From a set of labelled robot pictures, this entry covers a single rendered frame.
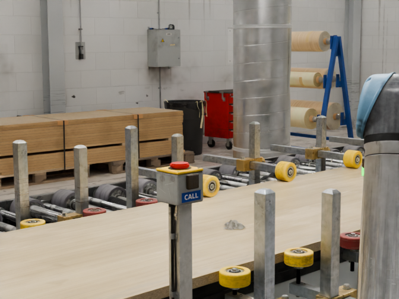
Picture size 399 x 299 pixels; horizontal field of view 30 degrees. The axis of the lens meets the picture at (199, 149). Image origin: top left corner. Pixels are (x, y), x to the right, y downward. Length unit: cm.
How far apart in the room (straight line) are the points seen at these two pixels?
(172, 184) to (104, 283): 43
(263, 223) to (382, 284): 51
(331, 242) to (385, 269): 67
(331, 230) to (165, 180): 56
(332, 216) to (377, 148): 63
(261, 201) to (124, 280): 40
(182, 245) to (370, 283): 44
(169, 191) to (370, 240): 44
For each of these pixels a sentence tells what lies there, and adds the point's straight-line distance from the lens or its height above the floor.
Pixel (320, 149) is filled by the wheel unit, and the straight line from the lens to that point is 362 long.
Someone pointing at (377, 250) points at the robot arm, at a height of 113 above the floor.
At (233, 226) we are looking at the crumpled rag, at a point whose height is 91.
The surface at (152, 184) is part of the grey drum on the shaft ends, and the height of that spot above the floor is 84.
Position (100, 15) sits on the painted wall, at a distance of 987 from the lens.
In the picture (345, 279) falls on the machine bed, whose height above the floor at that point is 74.
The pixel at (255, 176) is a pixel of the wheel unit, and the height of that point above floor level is 89.
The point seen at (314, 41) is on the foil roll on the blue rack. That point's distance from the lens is 920.
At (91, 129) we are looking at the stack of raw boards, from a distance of 832.
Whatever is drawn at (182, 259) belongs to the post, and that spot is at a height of 103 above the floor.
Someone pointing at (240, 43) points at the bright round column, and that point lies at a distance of 604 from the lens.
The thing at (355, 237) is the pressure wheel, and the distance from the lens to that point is 224.
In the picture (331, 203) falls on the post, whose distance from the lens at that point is 191.
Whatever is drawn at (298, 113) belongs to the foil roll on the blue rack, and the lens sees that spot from 911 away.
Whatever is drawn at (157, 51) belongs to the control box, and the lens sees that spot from 1010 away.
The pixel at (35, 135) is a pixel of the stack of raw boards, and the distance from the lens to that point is 798.
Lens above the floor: 148
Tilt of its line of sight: 8 degrees down
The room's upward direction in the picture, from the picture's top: straight up
